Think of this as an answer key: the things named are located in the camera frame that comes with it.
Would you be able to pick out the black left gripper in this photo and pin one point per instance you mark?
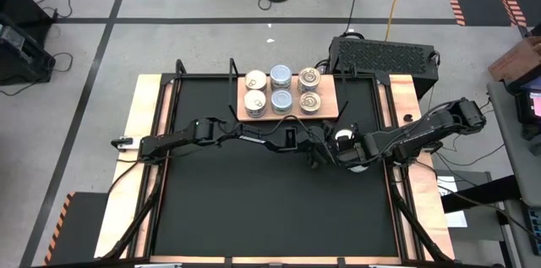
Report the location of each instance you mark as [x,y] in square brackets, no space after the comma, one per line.
[317,143]

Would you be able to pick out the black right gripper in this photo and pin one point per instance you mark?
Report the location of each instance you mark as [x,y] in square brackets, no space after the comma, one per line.
[357,151]

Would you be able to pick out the gold lid seafood can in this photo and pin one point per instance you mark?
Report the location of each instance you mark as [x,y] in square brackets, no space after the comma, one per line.
[309,77]
[309,90]
[310,102]

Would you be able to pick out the blue label salmon can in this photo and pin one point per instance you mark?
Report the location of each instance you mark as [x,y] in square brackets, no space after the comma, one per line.
[255,115]
[256,80]
[282,100]

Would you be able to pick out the cream lid seafood can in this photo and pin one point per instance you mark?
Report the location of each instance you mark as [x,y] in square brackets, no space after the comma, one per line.
[255,100]

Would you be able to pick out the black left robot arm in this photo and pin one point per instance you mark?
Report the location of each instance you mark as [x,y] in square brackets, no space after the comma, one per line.
[177,139]

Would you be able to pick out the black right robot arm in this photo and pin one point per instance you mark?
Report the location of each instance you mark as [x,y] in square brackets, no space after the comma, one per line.
[422,128]

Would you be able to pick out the wooden shelf with black frames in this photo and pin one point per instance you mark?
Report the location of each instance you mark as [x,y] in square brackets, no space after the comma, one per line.
[327,111]

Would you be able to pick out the black table mat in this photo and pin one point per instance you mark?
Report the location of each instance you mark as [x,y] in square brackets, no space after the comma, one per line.
[253,200]

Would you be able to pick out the black computer tower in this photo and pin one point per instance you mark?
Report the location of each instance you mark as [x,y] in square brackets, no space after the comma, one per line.
[380,56]

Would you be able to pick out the white paper sheet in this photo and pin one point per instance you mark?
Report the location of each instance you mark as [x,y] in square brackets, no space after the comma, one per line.
[456,217]

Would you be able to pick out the black flat bar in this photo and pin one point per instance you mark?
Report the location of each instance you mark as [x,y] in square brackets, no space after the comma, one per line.
[486,194]

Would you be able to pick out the grey side table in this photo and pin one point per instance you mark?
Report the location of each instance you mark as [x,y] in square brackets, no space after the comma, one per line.
[511,154]

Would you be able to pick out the tablet with pink screen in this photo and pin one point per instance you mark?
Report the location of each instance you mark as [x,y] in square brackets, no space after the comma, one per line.
[528,107]

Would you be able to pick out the brown cardboard box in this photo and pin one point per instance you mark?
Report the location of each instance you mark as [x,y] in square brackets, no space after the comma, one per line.
[515,61]

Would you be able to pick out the black power strip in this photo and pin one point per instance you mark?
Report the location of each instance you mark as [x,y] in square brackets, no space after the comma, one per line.
[534,225]

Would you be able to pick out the black equipment case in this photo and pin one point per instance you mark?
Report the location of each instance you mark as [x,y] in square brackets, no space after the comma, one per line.
[21,61]

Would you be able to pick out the black crate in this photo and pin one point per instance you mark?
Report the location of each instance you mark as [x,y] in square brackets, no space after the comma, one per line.
[21,1]

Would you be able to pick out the black aluminium rig frame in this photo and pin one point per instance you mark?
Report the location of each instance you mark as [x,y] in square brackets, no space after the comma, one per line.
[135,219]

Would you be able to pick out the silver metal bracket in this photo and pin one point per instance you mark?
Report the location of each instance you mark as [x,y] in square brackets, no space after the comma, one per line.
[120,144]

